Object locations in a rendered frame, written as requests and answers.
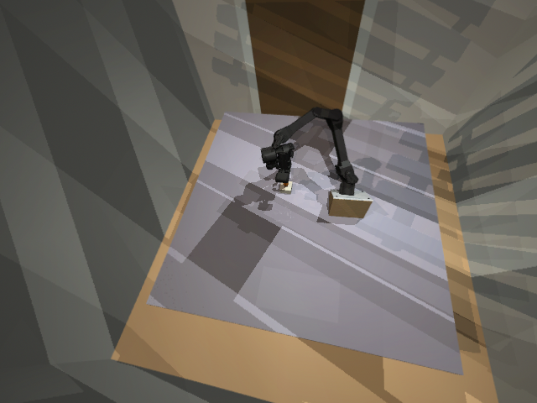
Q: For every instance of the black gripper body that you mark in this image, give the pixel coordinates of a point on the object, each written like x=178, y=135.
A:
x=284, y=165

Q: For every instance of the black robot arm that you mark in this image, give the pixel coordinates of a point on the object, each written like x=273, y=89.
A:
x=334, y=121

